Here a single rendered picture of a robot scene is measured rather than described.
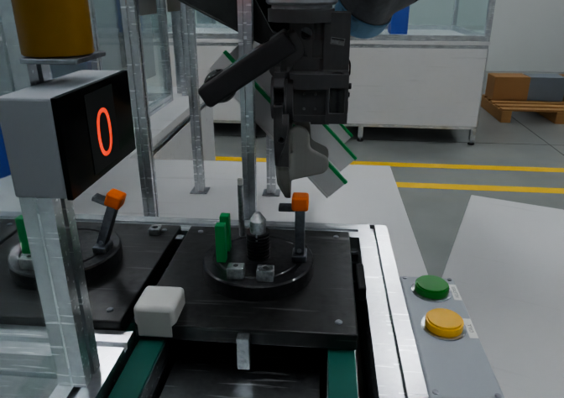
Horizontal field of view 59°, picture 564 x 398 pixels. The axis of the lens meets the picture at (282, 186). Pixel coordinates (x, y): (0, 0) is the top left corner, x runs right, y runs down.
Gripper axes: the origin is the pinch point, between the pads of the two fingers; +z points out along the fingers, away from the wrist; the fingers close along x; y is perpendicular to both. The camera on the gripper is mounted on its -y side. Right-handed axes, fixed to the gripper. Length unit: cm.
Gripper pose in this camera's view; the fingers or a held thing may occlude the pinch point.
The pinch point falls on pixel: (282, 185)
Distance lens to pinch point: 59.3
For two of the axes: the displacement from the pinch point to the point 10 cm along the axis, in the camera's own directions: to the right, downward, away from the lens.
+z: 0.0, 9.3, 3.7
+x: 0.8, -3.7, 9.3
